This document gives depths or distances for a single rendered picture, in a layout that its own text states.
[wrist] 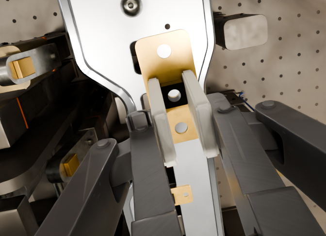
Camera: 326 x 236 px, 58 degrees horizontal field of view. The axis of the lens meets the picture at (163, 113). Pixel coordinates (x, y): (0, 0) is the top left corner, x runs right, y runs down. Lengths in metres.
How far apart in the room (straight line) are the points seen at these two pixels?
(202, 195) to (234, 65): 0.38
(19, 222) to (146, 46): 0.26
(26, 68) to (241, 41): 0.32
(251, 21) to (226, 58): 0.31
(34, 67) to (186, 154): 0.28
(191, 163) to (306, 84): 0.48
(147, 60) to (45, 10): 0.61
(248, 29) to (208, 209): 0.33
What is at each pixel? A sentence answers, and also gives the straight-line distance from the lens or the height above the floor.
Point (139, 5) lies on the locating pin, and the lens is 0.42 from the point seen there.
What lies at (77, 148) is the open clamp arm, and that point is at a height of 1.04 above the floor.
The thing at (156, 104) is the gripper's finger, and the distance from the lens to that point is 0.16.
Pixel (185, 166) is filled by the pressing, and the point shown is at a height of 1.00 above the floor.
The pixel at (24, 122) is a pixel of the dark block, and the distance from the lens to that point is 0.47.
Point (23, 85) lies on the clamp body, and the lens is 0.44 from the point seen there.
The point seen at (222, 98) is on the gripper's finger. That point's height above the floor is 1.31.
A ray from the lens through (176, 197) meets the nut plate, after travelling 0.57.
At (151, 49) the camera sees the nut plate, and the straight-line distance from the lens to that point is 0.21.
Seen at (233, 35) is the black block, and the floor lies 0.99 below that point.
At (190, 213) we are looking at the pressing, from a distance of 0.60.
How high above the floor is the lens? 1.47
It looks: 70 degrees down
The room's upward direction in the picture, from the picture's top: 169 degrees clockwise
